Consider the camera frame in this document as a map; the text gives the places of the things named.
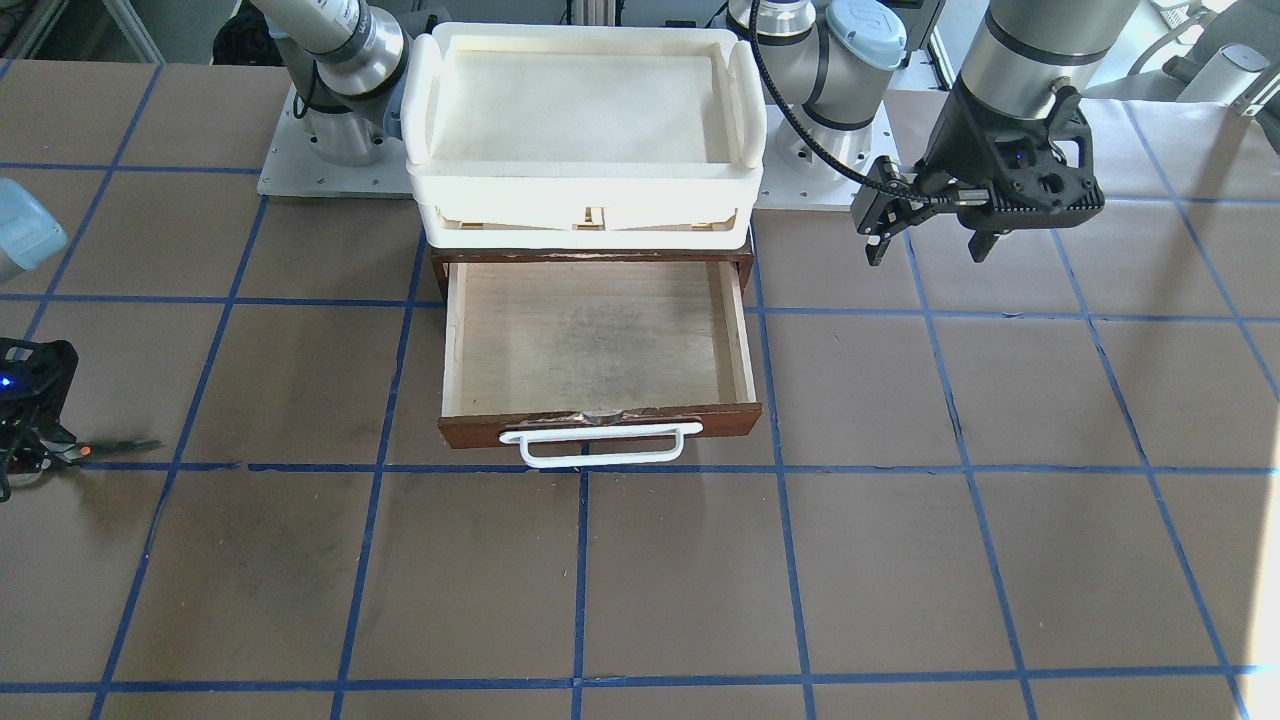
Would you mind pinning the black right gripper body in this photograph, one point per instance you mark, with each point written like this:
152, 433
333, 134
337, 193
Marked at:
22, 438

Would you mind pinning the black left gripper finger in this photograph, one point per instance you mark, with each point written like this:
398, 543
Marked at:
880, 236
982, 243

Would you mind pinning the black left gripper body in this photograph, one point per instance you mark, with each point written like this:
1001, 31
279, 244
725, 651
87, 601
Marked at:
953, 140

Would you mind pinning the grey orange scissors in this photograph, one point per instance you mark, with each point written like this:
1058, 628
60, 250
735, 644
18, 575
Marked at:
110, 447

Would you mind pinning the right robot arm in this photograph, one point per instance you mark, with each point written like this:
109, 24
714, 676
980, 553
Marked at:
347, 61

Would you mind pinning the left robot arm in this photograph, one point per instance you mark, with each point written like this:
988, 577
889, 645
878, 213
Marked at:
831, 66

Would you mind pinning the white plastic tray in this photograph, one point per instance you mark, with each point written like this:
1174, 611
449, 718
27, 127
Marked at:
583, 138

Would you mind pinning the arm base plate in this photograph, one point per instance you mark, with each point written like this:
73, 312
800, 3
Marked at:
330, 165
795, 179

